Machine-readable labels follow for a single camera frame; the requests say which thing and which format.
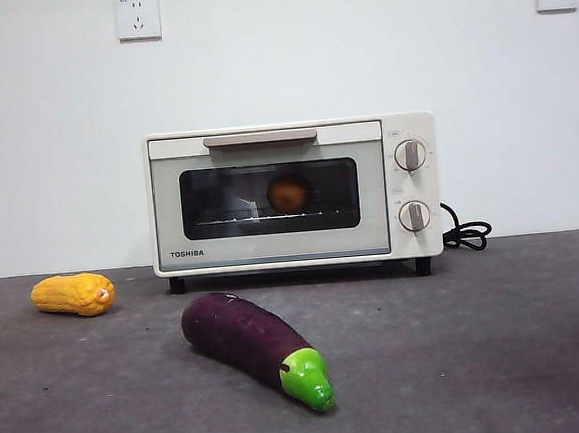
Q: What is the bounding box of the brown potato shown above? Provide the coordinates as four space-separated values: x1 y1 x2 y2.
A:
264 171 316 215

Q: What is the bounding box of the glass oven door with handle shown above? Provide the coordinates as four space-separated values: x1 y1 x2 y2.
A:
146 119 393 274

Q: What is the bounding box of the cream Toshiba toaster oven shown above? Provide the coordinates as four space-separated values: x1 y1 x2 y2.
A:
141 109 447 297

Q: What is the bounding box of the round timer knob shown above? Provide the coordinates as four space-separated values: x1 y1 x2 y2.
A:
397 198 434 234

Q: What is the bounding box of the purple toy eggplant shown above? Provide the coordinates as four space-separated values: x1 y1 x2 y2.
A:
178 282 337 427

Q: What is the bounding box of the round temperature knob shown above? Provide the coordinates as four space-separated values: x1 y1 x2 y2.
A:
393 138 429 174

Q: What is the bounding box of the yellow toy corn cob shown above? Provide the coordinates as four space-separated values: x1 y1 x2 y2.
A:
29 270 120 322

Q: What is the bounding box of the metal wire oven rack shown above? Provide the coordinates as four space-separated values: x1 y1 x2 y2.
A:
190 206 356 230

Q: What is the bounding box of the black oven power cable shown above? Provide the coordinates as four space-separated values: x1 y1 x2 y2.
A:
439 198 495 256

